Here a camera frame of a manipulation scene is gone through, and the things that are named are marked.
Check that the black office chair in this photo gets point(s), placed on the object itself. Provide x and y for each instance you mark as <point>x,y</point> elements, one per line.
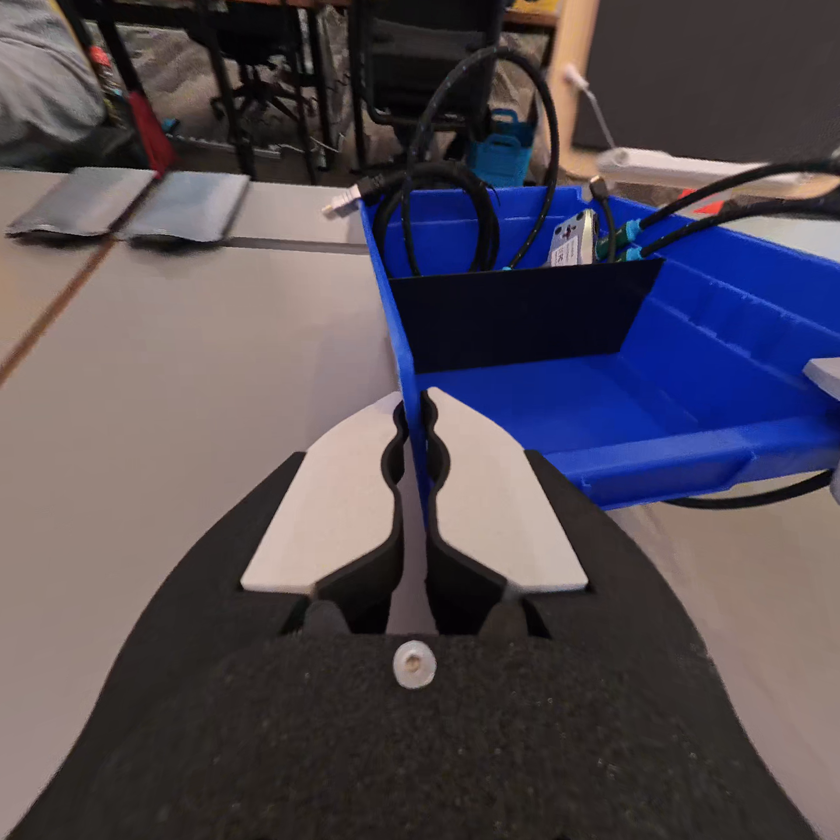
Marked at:
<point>420,59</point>
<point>262,65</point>

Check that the blue plastic bin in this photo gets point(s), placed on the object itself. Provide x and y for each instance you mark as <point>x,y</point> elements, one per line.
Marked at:
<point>590,407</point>

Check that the grey pouches on table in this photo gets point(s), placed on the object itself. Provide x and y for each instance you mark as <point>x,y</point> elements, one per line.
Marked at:
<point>79,200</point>

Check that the black and silver switch box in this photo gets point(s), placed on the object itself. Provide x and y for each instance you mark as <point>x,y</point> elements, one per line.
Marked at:
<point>572,239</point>

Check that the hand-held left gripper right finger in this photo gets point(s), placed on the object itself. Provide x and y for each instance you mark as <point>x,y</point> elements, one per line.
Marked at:
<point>512,518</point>

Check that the white clip bar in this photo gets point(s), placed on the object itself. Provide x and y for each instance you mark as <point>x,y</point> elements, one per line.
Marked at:
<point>689,167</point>

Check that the blue plastic container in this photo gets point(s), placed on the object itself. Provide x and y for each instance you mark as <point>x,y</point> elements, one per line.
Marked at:
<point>502,154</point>

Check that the black board wooden rim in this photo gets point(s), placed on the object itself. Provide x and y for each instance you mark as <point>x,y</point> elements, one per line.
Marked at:
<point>709,65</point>

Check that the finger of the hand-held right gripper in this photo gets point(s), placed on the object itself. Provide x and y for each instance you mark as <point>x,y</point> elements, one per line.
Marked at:
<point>825,377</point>

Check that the grey cloth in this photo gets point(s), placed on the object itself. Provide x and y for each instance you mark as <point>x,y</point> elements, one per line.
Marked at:
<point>39,79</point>

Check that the black bin divider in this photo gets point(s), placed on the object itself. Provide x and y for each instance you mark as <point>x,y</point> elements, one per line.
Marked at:
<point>512,315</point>

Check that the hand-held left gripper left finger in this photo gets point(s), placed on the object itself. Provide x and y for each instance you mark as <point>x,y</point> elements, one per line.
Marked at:
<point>328,512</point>

